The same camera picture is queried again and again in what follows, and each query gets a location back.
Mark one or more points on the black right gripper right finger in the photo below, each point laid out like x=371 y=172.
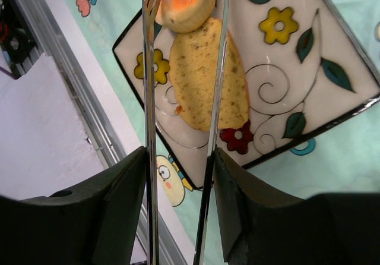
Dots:
x=260 y=224

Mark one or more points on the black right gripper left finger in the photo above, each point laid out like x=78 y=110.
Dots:
x=92 y=222

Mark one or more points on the sliced bread piece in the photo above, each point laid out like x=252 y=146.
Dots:
x=193 y=61

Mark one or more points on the orange round bun bottom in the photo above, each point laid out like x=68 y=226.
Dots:
x=183 y=16

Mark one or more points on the metal tongs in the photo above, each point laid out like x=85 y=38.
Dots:
x=149 y=12

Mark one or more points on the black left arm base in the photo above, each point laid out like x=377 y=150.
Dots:
x=18 y=45

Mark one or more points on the mint green cartoon placemat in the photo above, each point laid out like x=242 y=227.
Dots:
x=343 y=159

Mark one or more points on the square floral ceramic plate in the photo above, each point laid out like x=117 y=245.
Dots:
x=305 y=72

